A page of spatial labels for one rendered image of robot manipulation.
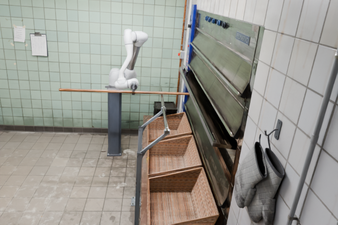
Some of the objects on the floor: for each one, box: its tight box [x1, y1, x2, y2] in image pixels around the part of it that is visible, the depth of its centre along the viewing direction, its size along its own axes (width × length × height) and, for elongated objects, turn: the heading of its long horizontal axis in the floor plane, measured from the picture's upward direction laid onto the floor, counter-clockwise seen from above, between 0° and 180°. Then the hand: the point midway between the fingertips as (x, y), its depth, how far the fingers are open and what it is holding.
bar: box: [131, 85, 170, 225], centre depth 296 cm, size 31×127×118 cm, turn 173°
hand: (133, 92), depth 301 cm, fingers closed on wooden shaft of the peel, 3 cm apart
